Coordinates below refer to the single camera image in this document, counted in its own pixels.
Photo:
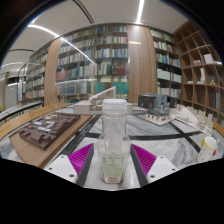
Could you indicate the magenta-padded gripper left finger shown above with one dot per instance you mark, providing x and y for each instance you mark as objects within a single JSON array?
[{"x": 63, "y": 166}]

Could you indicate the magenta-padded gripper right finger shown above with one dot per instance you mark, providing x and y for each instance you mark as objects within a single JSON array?
[{"x": 160, "y": 166}]

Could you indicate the clear plastic bottle white cap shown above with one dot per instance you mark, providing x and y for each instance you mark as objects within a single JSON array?
[{"x": 113, "y": 133}]

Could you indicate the brown model on wooden board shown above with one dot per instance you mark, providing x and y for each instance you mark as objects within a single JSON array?
[{"x": 46, "y": 130}]

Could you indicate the beige architectural building model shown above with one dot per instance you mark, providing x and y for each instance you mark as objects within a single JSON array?
[{"x": 90, "y": 106}]

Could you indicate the wooden cubby shelf unit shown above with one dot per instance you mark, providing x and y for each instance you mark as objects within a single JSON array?
[{"x": 196, "y": 83}]

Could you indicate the narrow bookshelf full of books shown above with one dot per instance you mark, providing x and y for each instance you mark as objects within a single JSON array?
[{"x": 165, "y": 60}]

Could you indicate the wide bookshelf full of books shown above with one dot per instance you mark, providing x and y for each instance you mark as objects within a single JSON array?
[{"x": 106, "y": 53}]

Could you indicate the ceiling light strips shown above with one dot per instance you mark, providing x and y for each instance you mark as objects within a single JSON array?
[{"x": 140, "y": 11}]

